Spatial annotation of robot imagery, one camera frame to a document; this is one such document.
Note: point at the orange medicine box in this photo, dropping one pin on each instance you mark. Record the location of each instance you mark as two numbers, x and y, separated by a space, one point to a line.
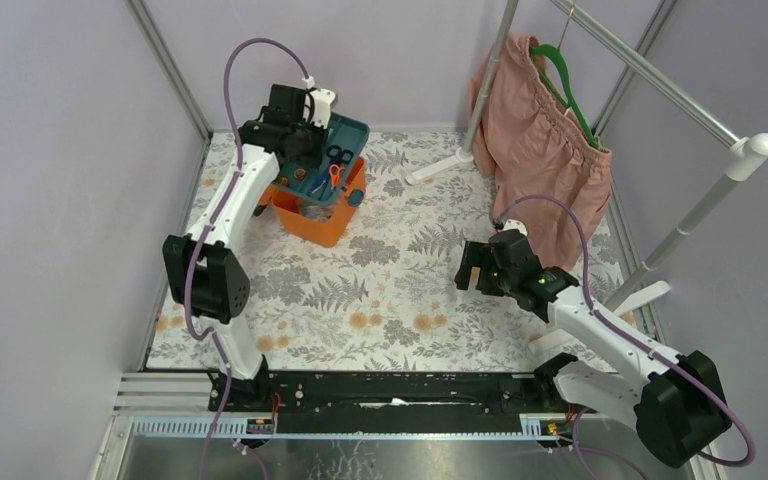
322 225

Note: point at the orange handled scissors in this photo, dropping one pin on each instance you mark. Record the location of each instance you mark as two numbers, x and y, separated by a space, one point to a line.
335 175

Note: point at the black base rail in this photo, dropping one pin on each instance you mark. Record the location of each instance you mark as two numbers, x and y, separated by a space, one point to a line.
369 402

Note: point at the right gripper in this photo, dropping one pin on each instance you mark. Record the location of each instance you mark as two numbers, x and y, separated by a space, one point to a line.
477 254

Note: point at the pink hanging garment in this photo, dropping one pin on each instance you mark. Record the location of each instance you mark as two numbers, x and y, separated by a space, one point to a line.
546 173

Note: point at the teal tray insert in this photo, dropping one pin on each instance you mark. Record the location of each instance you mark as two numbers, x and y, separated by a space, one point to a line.
346 132

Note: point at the green clothes hanger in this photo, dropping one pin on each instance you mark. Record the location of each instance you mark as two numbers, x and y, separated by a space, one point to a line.
566 96

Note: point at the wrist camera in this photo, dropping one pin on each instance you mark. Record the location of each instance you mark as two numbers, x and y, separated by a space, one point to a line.
321 103
516 225

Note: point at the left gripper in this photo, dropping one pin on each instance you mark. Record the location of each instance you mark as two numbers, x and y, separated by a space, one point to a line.
302 145

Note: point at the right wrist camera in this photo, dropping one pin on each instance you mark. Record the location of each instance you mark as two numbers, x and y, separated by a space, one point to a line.
516 225

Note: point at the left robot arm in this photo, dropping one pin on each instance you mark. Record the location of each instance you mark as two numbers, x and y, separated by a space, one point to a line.
204 273

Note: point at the black handled scissors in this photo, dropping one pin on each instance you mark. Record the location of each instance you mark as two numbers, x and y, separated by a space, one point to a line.
336 154

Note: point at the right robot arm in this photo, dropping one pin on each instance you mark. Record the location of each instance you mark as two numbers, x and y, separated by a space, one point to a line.
674 402

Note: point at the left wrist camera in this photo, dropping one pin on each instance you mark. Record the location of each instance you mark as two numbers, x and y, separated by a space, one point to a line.
321 103

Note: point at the white clothes rack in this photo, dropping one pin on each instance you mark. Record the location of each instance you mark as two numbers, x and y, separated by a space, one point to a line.
688 125

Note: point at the blue plastic tweezers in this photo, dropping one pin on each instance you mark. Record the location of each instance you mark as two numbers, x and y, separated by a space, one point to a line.
319 184

